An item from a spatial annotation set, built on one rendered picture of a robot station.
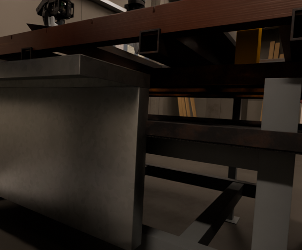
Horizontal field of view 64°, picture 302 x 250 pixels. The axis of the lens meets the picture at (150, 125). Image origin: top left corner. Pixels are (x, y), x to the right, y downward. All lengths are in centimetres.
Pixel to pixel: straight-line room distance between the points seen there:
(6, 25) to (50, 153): 332
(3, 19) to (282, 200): 378
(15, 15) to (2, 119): 320
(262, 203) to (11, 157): 70
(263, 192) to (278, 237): 9
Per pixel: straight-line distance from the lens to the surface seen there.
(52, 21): 105
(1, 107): 90
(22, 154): 81
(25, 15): 408
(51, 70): 43
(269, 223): 54
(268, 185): 52
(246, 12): 50
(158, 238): 66
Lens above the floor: 60
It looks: 3 degrees down
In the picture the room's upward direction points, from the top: 3 degrees clockwise
